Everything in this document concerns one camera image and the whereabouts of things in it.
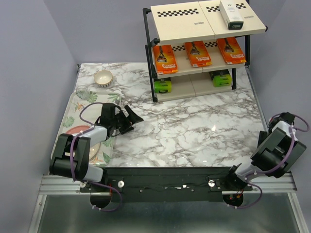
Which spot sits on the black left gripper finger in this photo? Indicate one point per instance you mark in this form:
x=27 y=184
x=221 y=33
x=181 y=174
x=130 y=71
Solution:
x=132 y=116
x=124 y=130

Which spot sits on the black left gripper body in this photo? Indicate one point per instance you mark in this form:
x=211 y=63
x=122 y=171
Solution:
x=120 y=121

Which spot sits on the black green razor box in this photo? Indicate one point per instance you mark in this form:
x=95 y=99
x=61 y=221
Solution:
x=221 y=78
x=162 y=85

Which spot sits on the orange Gillette Fusion5 box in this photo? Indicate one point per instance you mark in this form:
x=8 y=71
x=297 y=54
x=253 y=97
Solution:
x=230 y=50

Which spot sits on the beige black three-tier shelf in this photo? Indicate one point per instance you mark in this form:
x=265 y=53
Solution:
x=175 y=24

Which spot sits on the white black small box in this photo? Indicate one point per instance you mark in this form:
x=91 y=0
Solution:
x=231 y=15

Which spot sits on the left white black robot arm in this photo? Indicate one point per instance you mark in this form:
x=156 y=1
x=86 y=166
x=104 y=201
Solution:
x=71 y=153

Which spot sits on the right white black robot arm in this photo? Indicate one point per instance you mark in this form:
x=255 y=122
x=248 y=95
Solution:
x=278 y=149

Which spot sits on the white leaf-print tray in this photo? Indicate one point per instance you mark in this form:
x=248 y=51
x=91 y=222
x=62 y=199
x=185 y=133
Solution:
x=71 y=119

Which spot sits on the pink white plate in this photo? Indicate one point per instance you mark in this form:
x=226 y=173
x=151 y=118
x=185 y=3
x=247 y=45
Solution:
x=94 y=149

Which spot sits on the white bowl orange rim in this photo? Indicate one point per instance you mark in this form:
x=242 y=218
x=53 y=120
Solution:
x=103 y=78

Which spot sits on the clear drinking glass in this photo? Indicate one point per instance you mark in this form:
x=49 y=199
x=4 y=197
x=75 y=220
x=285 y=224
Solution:
x=82 y=92

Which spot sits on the aluminium black mounting rail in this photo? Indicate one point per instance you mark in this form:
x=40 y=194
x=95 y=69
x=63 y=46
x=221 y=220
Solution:
x=56 y=185

